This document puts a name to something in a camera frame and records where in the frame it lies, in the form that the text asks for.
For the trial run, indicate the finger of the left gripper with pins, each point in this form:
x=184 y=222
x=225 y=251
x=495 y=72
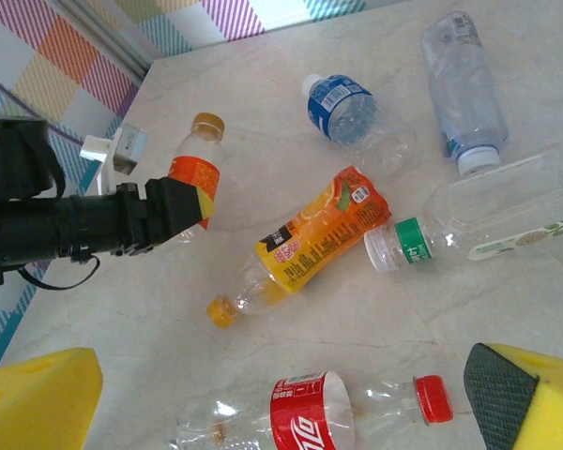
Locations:
x=173 y=206

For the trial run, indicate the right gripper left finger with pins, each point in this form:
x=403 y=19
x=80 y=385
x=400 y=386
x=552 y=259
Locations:
x=37 y=403

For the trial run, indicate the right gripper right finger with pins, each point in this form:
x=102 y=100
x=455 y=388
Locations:
x=502 y=398

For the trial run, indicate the brown-cap orange-label bottle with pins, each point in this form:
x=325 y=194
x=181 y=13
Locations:
x=194 y=173

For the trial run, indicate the orange juice bottle yellow cap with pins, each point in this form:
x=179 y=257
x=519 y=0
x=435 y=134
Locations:
x=319 y=229

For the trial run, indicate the clear bottle white cap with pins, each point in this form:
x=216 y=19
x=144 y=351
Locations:
x=497 y=206

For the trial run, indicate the small blue-label water bottle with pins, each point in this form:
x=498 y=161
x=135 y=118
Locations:
x=338 y=100

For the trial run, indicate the red-label cola bottle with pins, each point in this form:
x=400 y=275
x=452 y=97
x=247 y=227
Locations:
x=305 y=412

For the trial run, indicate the tall clear bluish water bottle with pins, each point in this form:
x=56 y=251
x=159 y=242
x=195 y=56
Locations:
x=464 y=94

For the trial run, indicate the aluminium frame post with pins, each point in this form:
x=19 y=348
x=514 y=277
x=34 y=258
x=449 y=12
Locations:
x=117 y=42

